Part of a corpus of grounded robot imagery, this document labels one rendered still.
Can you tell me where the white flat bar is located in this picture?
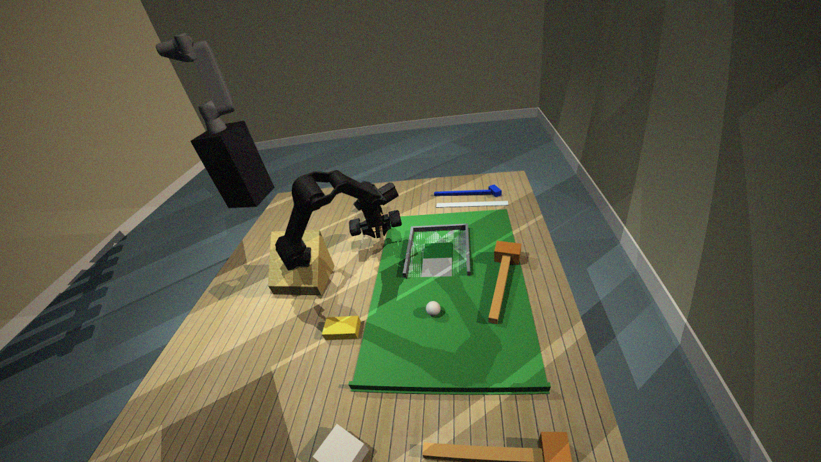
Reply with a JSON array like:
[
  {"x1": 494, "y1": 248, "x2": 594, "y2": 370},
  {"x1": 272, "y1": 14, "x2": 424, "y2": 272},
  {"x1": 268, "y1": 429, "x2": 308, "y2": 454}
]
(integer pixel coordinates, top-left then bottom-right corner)
[{"x1": 436, "y1": 201, "x2": 509, "y2": 208}]

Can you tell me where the green putting mat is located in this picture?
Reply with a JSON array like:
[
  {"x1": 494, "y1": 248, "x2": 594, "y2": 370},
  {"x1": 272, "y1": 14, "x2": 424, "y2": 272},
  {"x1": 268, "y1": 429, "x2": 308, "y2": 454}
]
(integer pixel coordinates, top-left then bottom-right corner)
[{"x1": 353, "y1": 209, "x2": 547, "y2": 384}]

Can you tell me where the blue golf putter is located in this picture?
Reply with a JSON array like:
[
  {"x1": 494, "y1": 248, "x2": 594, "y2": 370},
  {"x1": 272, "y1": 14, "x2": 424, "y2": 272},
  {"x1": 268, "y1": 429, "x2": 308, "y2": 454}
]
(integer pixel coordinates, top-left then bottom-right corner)
[{"x1": 434, "y1": 184, "x2": 502, "y2": 198}]

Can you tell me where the white golf ball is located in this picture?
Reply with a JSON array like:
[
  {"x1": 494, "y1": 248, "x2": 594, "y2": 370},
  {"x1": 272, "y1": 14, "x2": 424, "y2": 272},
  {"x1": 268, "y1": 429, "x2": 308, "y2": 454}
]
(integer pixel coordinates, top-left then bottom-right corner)
[{"x1": 426, "y1": 301, "x2": 441, "y2": 316}]

